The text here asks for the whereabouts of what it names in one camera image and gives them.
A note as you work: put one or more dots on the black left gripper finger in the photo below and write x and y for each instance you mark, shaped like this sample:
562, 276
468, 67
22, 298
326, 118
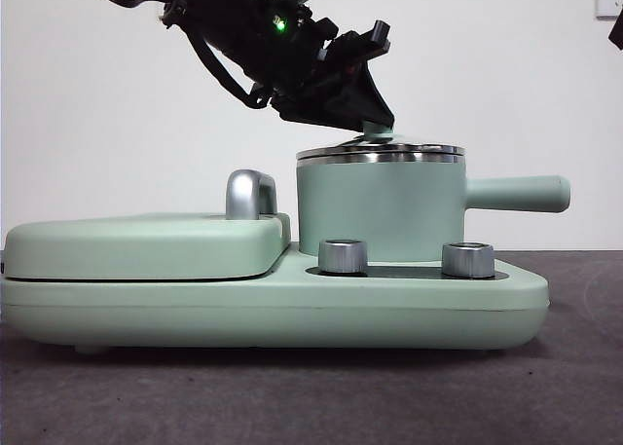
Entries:
316, 111
362, 97

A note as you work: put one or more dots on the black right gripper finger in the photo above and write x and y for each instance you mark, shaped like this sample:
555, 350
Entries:
617, 38

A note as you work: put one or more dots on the glass pot lid green knob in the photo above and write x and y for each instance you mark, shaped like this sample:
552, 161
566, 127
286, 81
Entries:
379, 150

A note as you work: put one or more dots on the silver control knob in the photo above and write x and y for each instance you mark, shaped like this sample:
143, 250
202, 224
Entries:
468, 261
342, 257

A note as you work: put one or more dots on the mint green breakfast machine base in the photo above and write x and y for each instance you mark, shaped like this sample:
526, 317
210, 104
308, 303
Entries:
438, 308

